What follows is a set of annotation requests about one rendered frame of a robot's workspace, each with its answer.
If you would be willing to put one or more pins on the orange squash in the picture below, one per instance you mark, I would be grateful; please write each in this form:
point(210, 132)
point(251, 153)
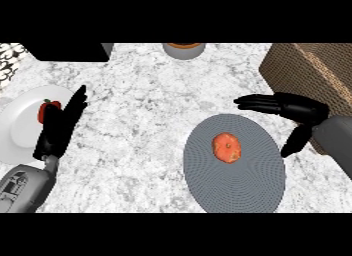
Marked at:
point(226, 147)

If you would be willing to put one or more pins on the grey round placemat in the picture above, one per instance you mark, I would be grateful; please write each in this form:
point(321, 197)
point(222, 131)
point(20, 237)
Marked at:
point(232, 186)

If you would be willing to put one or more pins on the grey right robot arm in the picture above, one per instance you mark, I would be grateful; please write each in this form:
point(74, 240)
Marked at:
point(342, 146)

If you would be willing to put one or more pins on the grey pot with orange content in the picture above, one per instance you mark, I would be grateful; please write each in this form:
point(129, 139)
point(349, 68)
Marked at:
point(184, 51)

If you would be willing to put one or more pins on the black appliance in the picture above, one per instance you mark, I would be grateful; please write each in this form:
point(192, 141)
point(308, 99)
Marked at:
point(68, 51)

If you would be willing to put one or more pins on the white round plate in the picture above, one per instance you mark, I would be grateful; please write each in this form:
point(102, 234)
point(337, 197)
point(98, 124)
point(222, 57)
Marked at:
point(21, 125)

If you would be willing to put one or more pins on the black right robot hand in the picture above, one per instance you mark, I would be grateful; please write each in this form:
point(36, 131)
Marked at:
point(294, 108)

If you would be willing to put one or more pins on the red bell pepper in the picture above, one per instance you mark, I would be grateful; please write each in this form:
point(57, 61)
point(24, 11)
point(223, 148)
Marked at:
point(45, 110)

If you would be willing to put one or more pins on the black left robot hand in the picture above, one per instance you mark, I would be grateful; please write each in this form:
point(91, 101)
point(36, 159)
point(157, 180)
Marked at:
point(58, 128)

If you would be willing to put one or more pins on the brown wicker basket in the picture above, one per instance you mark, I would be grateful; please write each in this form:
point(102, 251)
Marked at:
point(321, 73)

